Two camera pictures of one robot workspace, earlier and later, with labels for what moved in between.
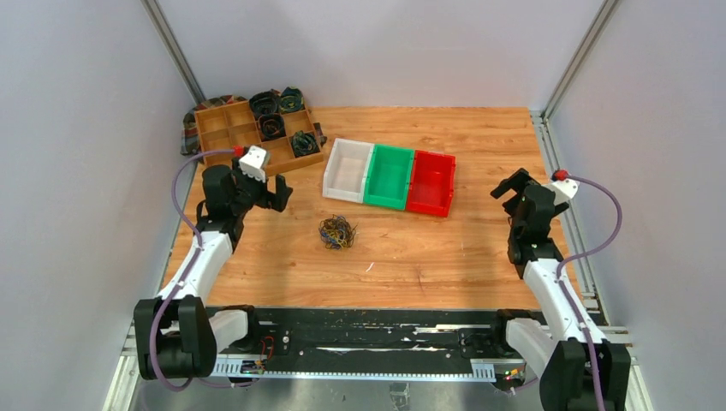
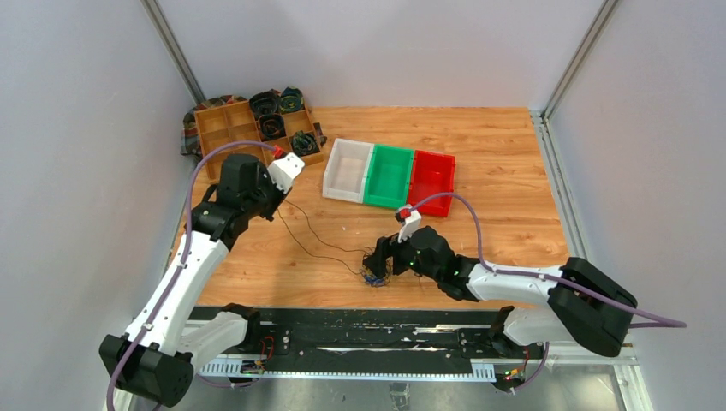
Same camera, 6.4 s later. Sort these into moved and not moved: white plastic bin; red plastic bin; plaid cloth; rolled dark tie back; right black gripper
Moved: right black gripper
Not moved: white plastic bin; rolled dark tie back; plaid cloth; red plastic bin
